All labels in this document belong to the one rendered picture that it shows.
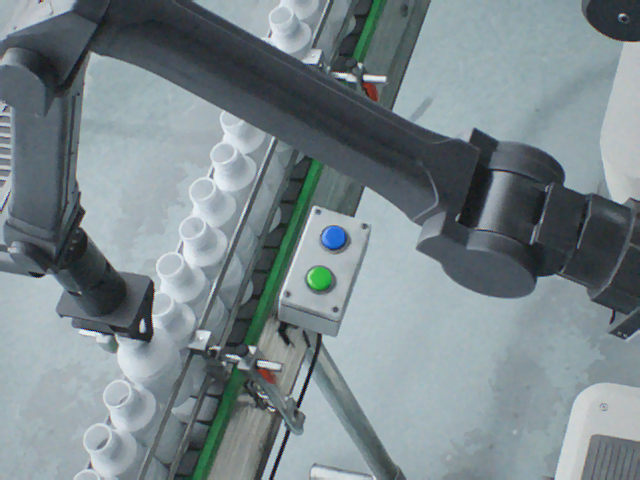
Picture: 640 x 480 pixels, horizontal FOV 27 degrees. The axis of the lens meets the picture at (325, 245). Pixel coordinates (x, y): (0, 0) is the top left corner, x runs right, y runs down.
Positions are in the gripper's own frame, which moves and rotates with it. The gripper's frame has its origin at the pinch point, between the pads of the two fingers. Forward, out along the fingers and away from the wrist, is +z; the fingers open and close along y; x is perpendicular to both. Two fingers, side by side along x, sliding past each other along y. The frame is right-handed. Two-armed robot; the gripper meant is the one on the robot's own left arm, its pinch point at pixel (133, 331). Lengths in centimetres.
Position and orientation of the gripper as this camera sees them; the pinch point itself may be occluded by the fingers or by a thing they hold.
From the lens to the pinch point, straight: 157.1
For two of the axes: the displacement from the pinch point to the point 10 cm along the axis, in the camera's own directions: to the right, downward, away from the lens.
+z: 2.6, 5.2, 8.2
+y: 9.2, 1.3, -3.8
